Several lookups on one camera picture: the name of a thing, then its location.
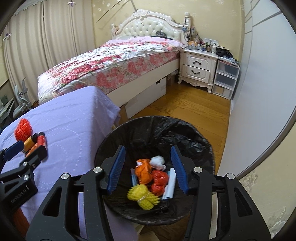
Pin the yellow label brown bottle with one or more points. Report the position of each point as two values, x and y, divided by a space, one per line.
30 142

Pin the clear plastic drawer unit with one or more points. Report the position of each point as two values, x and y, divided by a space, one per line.
226 76

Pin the cluttered desk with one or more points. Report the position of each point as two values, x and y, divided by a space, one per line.
6 109

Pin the floral pink quilt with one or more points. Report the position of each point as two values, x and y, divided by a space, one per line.
112 65

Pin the black bag lined trash bin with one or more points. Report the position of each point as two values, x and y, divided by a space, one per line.
144 138

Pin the yellow foam net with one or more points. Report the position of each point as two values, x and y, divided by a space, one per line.
144 198

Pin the white two-drawer nightstand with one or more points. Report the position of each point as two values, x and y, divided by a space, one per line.
197 68

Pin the white blue tube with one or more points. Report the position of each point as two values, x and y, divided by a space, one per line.
170 187

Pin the bottles clutter on nightstand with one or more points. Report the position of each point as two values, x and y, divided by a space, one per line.
195 42

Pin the metal rod over headboard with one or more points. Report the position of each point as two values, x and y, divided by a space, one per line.
117 6

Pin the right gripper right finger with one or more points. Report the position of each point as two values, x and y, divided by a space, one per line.
238 218

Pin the grey office chair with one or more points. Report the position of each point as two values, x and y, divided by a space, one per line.
24 105

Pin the white under-bed box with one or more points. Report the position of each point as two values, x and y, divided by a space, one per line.
145 98

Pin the black clothes pile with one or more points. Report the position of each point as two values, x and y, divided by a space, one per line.
222 52

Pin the red bottle black cap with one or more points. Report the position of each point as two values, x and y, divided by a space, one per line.
41 141

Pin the red plastic bag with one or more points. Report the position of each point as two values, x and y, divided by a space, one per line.
160 180

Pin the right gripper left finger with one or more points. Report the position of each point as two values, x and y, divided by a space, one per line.
58 216

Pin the orange-red foam net ball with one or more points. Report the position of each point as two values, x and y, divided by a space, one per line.
23 130

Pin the beige curtains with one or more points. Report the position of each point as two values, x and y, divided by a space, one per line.
42 34

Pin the black item on bed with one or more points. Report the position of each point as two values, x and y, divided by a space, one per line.
163 35

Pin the orange plastic bag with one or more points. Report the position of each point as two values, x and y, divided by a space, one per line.
143 171

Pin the purple dotted tablecloth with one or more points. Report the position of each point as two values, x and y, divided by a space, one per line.
74 125

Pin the white sliding wardrobe door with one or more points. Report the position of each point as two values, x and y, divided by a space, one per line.
263 106

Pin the white bed tufted headboard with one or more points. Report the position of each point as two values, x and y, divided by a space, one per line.
140 24

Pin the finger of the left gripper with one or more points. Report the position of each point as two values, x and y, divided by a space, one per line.
27 166
8 153

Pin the white tissue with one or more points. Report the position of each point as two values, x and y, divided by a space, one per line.
158 163

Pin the light blue card packet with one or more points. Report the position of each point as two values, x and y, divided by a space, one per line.
134 177

